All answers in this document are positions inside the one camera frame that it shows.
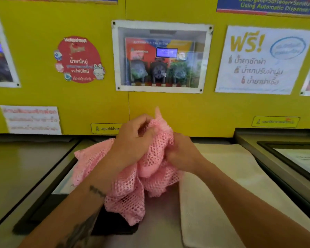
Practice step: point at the small yellow label sticker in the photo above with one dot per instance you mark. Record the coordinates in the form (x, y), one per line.
(106, 128)
(275, 121)

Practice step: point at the washing machine top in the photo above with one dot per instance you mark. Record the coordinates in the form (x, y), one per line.
(160, 219)
(20, 173)
(286, 162)

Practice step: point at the person's left thumb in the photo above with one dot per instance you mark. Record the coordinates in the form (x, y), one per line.
(148, 135)

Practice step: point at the person's left forearm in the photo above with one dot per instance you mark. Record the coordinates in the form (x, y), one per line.
(75, 206)

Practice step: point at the white notice with red text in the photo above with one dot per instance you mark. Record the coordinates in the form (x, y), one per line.
(32, 120)

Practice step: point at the person's right hand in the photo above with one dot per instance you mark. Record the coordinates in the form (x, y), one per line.
(180, 152)

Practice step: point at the person's right forearm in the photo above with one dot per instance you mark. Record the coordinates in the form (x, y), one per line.
(250, 211)

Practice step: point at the round red sticker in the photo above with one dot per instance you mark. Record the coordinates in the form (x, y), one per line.
(78, 59)

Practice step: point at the white paper poster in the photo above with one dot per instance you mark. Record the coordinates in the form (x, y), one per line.
(261, 60)

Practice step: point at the white framed dispenser window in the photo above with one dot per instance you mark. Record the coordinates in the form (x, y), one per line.
(160, 56)

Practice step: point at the white folded towel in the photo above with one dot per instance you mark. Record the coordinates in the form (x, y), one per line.
(222, 198)

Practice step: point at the pink mesh laundry bag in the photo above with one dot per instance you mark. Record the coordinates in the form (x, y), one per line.
(134, 188)

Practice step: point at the person's left hand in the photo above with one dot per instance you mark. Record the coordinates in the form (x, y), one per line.
(129, 145)

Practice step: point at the blue banner sign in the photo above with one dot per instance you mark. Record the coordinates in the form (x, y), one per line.
(268, 6)

